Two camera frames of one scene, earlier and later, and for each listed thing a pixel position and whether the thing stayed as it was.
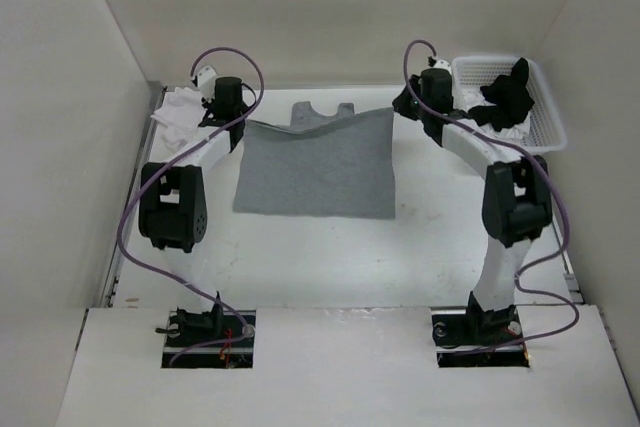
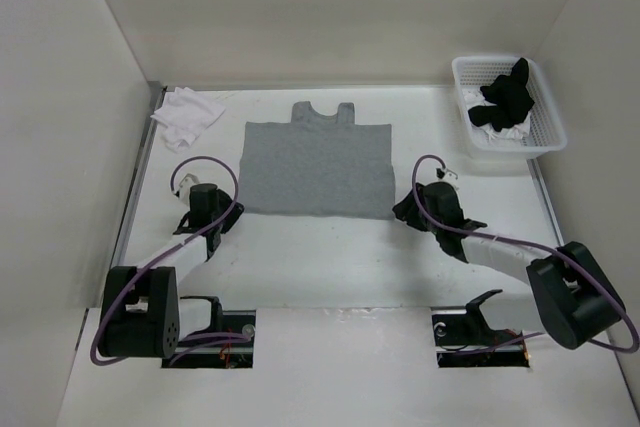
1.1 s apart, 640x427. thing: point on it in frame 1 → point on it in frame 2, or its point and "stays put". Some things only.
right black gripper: (401, 104) → (406, 210)
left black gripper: (209, 103) → (231, 218)
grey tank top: (337, 166) stays put
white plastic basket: (547, 130) stays put
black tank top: (510, 95) stays put
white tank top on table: (179, 115) stays put
